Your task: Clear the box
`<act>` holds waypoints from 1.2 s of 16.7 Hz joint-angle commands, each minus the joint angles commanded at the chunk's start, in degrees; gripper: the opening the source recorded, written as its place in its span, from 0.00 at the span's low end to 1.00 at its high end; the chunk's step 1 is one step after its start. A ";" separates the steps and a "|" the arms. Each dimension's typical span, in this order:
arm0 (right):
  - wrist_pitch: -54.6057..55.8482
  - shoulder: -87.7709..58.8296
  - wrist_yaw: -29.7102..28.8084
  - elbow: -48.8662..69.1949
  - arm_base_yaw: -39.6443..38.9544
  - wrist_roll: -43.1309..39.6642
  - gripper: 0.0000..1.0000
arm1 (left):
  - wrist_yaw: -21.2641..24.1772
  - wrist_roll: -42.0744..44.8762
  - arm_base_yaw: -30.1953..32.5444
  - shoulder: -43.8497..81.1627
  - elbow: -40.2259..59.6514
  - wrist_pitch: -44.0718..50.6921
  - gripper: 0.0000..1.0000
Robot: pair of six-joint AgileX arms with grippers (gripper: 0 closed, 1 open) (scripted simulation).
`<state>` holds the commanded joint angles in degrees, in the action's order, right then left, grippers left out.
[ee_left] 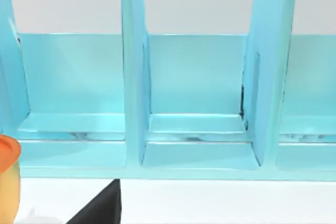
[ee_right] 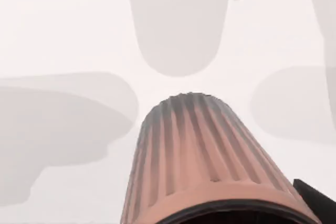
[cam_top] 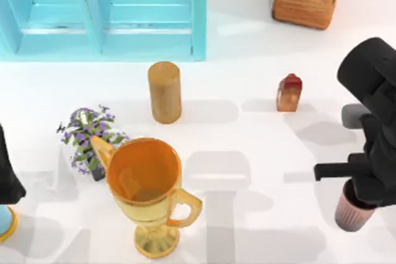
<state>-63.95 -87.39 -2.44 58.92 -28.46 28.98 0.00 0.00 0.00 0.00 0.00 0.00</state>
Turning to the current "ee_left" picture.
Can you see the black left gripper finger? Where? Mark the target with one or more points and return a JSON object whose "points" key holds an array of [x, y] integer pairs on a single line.
{"points": [[105, 205]]}

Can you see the yellow bottle with orange cap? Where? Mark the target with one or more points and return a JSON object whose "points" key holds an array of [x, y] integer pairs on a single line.
{"points": [[9, 179]]}

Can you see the light blue rack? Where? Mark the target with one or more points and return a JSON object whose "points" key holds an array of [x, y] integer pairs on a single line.
{"points": [[183, 77]]}

